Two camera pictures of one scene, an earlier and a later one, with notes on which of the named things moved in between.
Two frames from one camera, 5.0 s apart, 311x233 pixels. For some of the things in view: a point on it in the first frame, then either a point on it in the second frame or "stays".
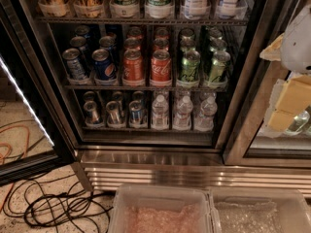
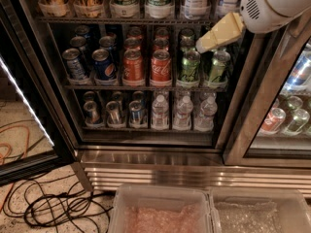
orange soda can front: (133, 67) stays
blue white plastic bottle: (195, 4) stays
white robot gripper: (297, 48) -> (262, 12)
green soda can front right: (219, 60) stays
